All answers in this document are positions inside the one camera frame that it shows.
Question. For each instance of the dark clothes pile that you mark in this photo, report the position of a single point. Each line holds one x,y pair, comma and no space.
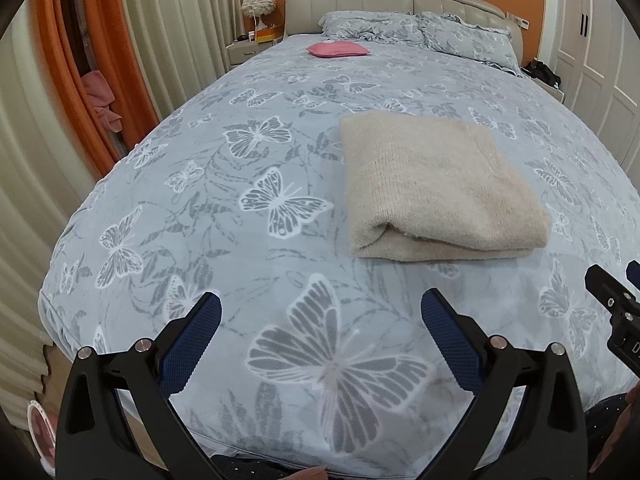
542,74

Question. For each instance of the pink hanging cloth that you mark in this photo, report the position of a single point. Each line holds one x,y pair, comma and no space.
100,100

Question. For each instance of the round pink white object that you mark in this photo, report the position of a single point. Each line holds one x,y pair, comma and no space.
41,435

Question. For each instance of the pink pillow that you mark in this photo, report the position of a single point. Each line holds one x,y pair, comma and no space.
337,49

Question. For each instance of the white feather lamp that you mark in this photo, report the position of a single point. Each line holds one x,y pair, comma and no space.
258,6

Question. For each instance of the grey butterfly print pillow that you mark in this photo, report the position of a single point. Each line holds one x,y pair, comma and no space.
470,42
370,25

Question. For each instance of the white wardrobe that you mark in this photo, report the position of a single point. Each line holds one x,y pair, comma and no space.
600,45

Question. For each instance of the beige nightstand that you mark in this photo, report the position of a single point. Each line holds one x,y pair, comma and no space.
240,54

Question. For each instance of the orange curtain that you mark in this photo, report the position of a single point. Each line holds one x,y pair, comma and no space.
100,35

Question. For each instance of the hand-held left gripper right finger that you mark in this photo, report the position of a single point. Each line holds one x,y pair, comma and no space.
450,335

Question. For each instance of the narrow white pleated curtain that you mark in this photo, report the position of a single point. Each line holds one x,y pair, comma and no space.
175,25

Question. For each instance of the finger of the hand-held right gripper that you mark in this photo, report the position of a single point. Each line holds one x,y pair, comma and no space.
605,285
635,275

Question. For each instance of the wide white pleated curtain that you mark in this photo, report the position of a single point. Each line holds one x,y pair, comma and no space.
30,210

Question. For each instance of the beige padded headboard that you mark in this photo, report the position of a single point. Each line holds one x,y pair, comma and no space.
360,5

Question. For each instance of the beige towel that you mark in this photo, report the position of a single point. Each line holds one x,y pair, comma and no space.
435,185

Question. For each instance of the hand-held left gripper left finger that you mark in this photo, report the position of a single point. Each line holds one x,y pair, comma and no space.
197,340

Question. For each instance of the bed with butterfly duvet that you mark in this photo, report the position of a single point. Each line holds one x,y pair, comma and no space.
240,170

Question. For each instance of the orange box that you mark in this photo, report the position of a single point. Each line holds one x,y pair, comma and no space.
269,34

